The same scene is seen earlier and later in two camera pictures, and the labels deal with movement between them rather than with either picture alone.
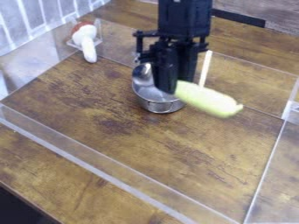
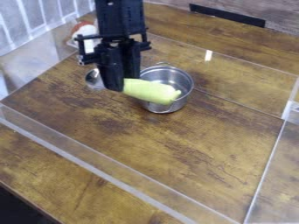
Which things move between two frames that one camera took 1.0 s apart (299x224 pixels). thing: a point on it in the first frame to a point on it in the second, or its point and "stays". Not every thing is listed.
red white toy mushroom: x=83 y=34 stays
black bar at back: x=238 y=17 stays
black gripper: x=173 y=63 to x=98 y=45
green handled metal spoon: x=210 y=100 to x=141 y=89
